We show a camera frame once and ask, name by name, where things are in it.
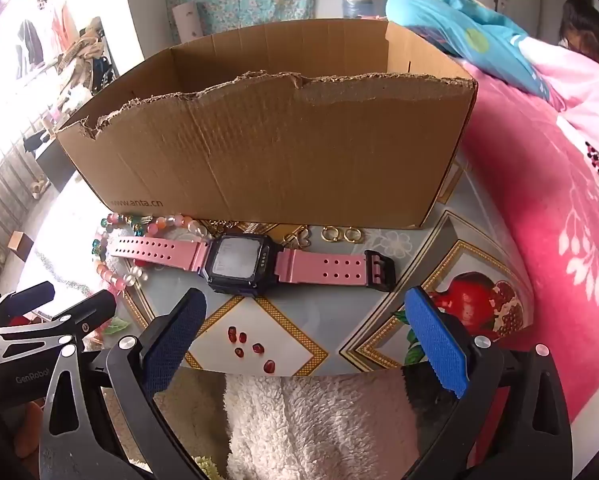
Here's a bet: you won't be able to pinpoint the green and pink bead bracelet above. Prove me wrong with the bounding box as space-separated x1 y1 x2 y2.
92 212 153 261

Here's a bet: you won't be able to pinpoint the pile of clothes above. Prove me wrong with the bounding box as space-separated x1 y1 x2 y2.
60 16 120 96

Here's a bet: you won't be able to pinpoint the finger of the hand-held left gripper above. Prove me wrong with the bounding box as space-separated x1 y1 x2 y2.
30 290 116 343
0 282 55 328

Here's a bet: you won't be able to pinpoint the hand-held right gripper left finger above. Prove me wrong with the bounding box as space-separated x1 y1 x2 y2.
38 287 208 480

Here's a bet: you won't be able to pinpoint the small brown box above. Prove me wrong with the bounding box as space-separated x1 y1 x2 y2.
7 230 34 262

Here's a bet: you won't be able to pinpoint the hanging clothes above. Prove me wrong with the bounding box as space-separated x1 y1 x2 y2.
10 0 85 71

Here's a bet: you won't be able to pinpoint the torn cardboard box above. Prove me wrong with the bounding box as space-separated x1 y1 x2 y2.
54 19 479 230

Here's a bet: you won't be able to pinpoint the blue patterned quilt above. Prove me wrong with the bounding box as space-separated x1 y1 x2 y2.
385 0 555 101

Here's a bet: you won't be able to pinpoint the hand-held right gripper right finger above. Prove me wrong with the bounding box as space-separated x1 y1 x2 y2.
404 286 573 480

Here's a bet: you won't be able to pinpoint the peach bead bracelet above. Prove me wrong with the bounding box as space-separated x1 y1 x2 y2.
97 213 214 295

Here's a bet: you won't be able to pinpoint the fruit print tablecloth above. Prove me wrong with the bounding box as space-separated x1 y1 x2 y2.
32 150 535 376

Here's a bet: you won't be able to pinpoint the black side table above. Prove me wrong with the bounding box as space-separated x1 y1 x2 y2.
24 130 80 196

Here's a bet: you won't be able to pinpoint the gold butterfly necklace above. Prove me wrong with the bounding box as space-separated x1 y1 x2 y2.
212 219 314 252

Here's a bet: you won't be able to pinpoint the pink quilt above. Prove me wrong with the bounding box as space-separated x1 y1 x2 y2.
517 35 599 196

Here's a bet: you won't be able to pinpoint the white paper card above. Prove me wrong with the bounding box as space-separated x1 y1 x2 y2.
172 2 200 46

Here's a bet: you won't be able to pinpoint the fluffy white garment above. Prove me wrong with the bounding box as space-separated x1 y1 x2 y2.
152 370 463 480

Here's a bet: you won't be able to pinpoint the pink strap digital watch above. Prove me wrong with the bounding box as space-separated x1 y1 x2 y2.
108 234 396 297

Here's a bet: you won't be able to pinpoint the red floral blanket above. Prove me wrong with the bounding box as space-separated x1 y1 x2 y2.
454 60 599 466

